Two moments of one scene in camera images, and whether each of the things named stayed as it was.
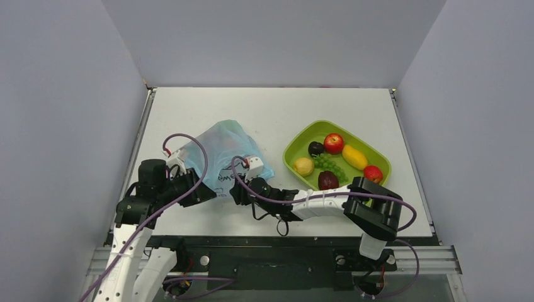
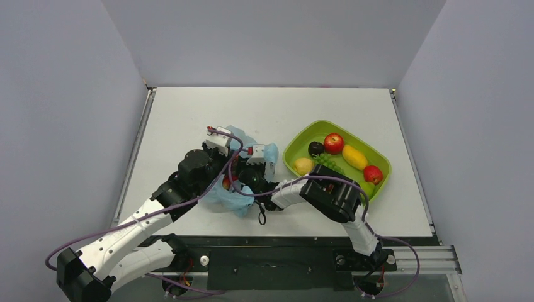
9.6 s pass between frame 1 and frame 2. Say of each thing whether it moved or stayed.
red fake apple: stayed
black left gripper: moved
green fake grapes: stayed
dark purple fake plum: stayed
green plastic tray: stayed
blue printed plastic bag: moved
